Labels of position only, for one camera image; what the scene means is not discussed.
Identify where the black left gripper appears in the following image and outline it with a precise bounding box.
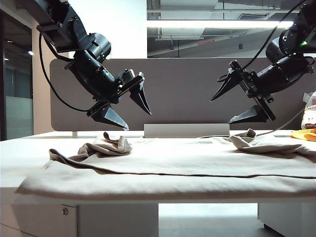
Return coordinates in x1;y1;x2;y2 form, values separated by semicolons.
86;71;152;130

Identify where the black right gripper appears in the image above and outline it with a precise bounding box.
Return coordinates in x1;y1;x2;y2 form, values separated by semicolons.
210;60;277;125

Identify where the beige T-shirt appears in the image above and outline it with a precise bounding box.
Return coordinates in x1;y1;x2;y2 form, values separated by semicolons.
14;128;316;196

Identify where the grey-brown desk divider panel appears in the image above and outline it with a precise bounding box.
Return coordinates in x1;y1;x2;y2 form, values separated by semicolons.
49;58;316;132

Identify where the yellow cloth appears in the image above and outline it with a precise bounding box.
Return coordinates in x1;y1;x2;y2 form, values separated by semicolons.
289;128;316;141

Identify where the clear snack bag red print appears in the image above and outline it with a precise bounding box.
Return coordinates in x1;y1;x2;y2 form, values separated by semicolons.
299;90;316;131

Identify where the white ceiling light strip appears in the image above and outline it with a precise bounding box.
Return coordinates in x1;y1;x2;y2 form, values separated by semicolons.
146;20;301;29

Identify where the white drawer cabinet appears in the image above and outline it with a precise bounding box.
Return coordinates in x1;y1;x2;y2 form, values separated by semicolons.
0;203;158;237

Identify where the white side cabinet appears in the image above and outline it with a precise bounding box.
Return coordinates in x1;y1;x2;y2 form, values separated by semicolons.
257;202;316;237

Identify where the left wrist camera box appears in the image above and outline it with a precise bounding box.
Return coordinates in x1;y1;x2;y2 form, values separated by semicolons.
119;69;136;83

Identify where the grey cable on desk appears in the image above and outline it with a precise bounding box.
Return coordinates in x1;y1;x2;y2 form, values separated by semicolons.
256;108;305;136

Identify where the grey cable tray flap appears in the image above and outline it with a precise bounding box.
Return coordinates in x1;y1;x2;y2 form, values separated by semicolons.
143;123;230;138

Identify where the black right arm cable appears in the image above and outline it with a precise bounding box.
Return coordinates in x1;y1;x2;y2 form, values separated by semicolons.
243;0;308;69

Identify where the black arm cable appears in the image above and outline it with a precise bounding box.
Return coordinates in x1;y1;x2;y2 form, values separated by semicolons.
39;31;93;113
243;0;308;69

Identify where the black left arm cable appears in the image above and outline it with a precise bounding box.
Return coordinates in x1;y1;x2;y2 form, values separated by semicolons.
39;31;93;113

